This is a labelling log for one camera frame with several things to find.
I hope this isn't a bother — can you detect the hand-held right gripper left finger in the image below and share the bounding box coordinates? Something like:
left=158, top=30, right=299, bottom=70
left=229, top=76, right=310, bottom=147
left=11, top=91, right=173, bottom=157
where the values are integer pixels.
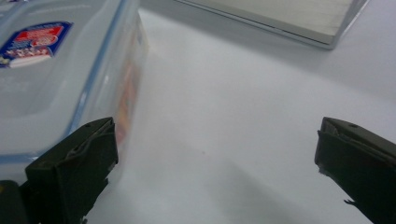
left=24, top=117, right=120, bottom=224

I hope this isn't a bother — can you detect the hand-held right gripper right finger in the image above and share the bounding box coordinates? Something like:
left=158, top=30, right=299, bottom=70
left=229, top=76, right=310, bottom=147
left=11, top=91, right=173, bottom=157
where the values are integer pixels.
left=314, top=117, right=396, bottom=224

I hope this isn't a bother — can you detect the large clear plastic food container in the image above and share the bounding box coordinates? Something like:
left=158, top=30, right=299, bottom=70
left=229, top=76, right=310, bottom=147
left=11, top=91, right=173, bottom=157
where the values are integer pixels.
left=0, top=0, right=149, bottom=188

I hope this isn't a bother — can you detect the white wire shelf rack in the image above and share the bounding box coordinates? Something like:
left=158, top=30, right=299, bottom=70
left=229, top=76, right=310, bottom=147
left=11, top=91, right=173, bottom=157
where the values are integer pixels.
left=174, top=0, right=372, bottom=50

